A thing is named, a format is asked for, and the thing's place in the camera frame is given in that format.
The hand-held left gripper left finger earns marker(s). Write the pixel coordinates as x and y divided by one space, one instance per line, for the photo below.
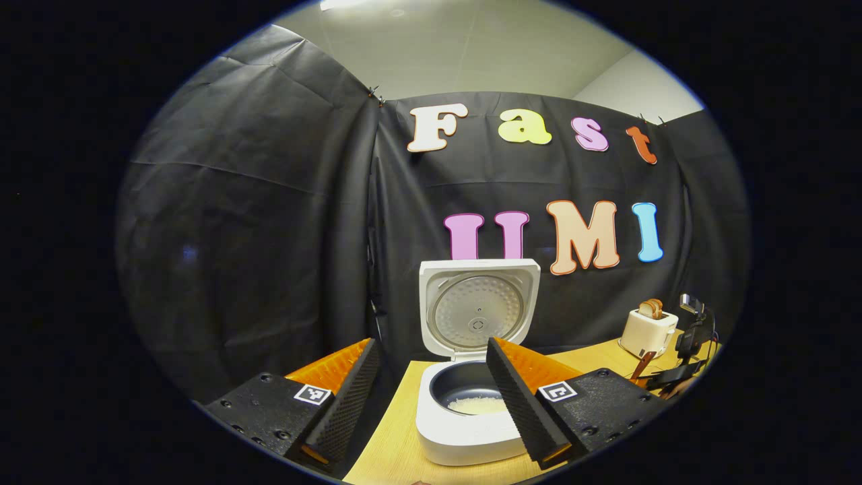
347 404

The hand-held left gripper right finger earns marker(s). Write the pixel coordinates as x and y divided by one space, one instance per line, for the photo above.
522 404

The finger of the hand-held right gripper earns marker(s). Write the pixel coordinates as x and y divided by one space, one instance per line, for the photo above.
677 374

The brown wooden spoon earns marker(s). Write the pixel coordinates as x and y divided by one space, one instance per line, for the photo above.
643 367

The white rice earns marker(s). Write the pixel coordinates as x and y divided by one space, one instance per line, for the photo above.
478 405

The white rice cooker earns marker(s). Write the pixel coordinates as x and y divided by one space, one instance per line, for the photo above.
465 441

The brown toast slice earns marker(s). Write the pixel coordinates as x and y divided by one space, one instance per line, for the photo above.
656 308
646 310

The white toaster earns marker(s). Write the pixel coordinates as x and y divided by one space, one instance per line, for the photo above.
646 333

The black backdrop cloth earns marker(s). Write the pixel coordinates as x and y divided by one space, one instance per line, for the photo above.
256 222

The ceiling light panel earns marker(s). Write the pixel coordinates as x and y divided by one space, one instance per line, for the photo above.
347 4

